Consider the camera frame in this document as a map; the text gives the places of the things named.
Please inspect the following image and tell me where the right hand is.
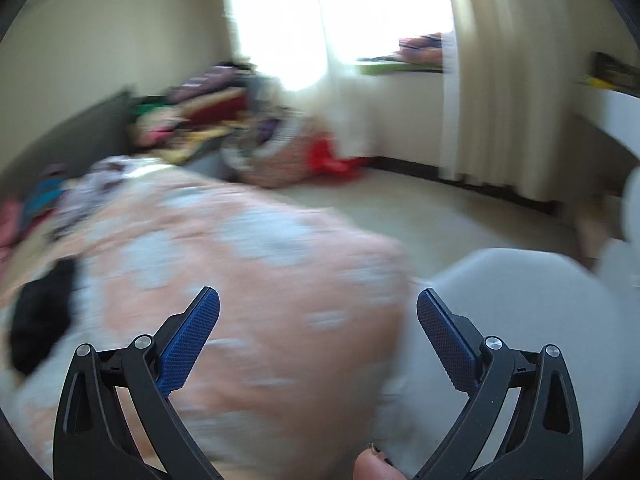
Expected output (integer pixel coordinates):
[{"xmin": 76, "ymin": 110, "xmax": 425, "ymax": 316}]
[{"xmin": 352, "ymin": 448, "xmax": 406, "ymax": 480}]

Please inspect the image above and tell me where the lilac crumpled garment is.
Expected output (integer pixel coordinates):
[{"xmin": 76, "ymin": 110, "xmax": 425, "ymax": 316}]
[{"xmin": 49, "ymin": 155, "xmax": 154, "ymax": 242}]

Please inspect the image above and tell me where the black long-sleeve shirt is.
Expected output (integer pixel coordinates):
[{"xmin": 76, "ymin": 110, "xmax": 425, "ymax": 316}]
[{"xmin": 9, "ymin": 257, "xmax": 77, "ymax": 377}]

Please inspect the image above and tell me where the cream curtain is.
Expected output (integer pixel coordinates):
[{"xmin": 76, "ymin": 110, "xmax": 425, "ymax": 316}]
[{"xmin": 439, "ymin": 0, "xmax": 577, "ymax": 202}]

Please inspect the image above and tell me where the orange white tufted blanket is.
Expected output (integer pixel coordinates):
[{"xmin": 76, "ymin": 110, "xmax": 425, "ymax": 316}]
[{"xmin": 1, "ymin": 166, "xmax": 410, "ymax": 479}]

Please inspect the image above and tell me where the pile of folded clothes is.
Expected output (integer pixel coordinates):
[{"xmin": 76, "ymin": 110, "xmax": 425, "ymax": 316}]
[{"xmin": 129, "ymin": 63, "xmax": 264, "ymax": 166}]

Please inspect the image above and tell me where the floral laundry basket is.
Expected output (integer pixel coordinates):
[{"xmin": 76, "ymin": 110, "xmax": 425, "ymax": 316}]
[{"xmin": 221, "ymin": 113, "xmax": 320, "ymax": 188}]

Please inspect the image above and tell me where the striped colourful pillow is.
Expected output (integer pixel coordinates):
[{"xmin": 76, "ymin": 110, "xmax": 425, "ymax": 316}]
[{"xmin": 1, "ymin": 164, "xmax": 67, "ymax": 248}]

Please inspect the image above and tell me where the red plastic bag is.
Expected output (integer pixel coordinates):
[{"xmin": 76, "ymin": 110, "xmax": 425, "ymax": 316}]
[{"xmin": 307, "ymin": 136, "xmax": 368, "ymax": 180}]

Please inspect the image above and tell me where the grey padded headboard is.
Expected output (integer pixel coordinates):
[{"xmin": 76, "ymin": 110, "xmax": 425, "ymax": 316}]
[{"xmin": 1, "ymin": 89, "xmax": 134, "ymax": 198}]

